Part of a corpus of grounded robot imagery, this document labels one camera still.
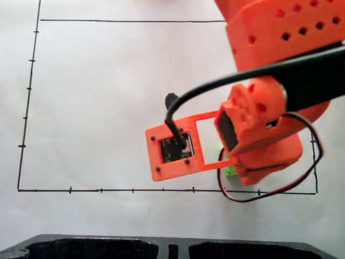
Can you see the black dot mark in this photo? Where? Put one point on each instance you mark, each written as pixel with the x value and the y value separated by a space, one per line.
pixel 169 100

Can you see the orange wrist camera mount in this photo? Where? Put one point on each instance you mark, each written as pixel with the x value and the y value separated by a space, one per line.
pixel 175 167

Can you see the green textured cube block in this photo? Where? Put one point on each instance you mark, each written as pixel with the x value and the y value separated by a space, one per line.
pixel 231 171

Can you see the white paper sheet drawn rectangle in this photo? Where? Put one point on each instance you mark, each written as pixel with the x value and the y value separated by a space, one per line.
pixel 94 108

